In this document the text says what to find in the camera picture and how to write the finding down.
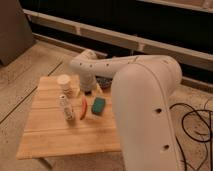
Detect dark ceramic bowl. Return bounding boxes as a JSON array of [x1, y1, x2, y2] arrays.
[[96, 77, 112, 89]]

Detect grey cabinet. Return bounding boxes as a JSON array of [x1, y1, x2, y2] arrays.
[[0, 0, 35, 66]]

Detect black cables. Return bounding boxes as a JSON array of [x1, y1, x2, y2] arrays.
[[169, 97, 213, 171]]

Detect white wall rail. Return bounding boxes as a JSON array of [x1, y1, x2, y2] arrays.
[[23, 9, 213, 72]]

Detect wooden table board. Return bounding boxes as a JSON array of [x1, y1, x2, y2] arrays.
[[16, 75, 121, 159]]

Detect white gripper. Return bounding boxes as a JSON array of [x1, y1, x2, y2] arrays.
[[79, 75, 97, 92]]

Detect green sponge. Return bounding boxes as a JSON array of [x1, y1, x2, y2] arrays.
[[91, 97, 106, 115]]

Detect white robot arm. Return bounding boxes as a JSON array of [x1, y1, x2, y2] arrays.
[[70, 50, 183, 171]]

